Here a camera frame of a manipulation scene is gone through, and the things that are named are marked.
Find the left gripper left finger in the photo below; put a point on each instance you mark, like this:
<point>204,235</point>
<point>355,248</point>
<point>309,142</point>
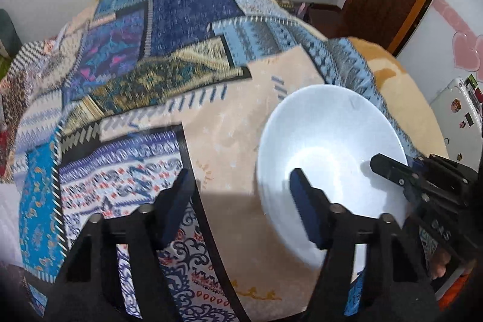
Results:
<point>88,286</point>

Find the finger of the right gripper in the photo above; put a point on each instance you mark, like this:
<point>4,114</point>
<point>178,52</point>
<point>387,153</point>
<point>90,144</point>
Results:
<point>417,164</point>
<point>396,172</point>

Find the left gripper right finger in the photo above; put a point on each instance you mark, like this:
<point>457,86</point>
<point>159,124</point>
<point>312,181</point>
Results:
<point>370,271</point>

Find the white patterned bowl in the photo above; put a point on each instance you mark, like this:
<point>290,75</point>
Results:
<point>331,134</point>

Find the person's right hand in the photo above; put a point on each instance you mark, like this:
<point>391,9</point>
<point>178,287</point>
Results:
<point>438,263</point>

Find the white suitcase with stickers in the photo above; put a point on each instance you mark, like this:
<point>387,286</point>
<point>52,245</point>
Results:
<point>458,110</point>

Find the white paper sheet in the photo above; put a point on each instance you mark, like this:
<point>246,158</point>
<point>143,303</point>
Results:
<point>9,225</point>

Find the wooden wardrobe with hearts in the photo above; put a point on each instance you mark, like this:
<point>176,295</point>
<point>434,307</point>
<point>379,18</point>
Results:
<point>447,43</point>

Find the patchwork patterned cloth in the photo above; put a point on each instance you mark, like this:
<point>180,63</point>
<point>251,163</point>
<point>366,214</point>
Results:
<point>103,118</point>

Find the grey neck pillow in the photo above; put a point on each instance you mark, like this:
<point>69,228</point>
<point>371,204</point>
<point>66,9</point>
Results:
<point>10,41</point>

